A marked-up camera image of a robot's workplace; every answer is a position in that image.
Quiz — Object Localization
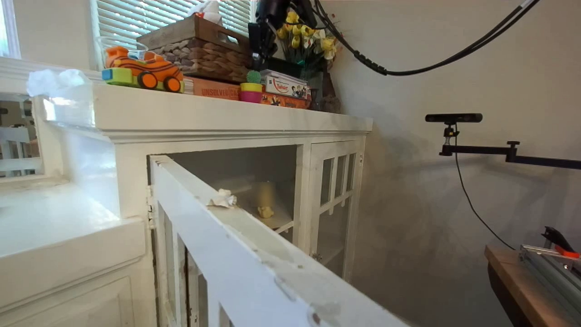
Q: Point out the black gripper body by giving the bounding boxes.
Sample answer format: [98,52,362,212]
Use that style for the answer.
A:
[253,0,287,30]

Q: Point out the pink bowl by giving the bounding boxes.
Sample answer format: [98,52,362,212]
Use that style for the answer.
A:
[238,88,265,105]

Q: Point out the black plant tray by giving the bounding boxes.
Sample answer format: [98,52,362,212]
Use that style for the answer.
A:
[265,54,324,77]

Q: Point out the yellow flower plant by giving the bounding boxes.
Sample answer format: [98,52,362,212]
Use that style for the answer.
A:
[275,5,342,114]

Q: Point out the white illustrated board game box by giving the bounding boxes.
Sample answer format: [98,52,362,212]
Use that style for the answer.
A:
[262,68,315,101]

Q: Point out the white tissue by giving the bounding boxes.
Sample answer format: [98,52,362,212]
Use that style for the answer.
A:
[196,0,226,25]

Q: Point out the orange board game box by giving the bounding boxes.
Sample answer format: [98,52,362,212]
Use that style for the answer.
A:
[260,90,315,110]

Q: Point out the brown cardboard box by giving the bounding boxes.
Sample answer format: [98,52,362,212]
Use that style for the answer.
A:
[182,76,244,101]

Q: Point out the white wooden cabinet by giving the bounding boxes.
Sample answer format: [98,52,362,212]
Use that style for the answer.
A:
[35,79,374,327]

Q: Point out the orange toy truck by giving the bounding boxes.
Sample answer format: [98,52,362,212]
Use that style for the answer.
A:
[100,45,186,94]

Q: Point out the white window blinds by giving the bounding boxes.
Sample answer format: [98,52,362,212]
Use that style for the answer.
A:
[89,0,260,58]

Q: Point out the wooden giraffe figure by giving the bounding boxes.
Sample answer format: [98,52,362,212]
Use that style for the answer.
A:
[256,179,278,221]

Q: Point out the white door knob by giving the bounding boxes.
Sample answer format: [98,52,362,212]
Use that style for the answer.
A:
[209,186,240,210]

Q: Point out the white low cabinet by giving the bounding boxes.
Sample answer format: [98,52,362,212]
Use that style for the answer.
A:
[0,179,157,327]

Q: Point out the wooden table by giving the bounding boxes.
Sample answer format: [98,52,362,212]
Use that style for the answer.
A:
[483,243,581,327]

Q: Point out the black and red tool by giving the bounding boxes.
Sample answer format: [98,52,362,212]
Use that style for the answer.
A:
[540,225,581,256]

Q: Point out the flat layered panel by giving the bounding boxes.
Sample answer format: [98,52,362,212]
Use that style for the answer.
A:
[521,243,581,299]

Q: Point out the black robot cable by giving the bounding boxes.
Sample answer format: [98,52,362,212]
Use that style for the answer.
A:
[311,0,541,77]

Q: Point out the black stereo camera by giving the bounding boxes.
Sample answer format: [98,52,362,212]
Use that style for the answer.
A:
[423,110,485,125]

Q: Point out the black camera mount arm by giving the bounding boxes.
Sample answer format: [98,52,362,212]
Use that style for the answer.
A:
[438,121,581,170]

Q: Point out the black camera cable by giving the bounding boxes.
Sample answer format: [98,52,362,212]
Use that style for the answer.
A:
[452,152,523,254]

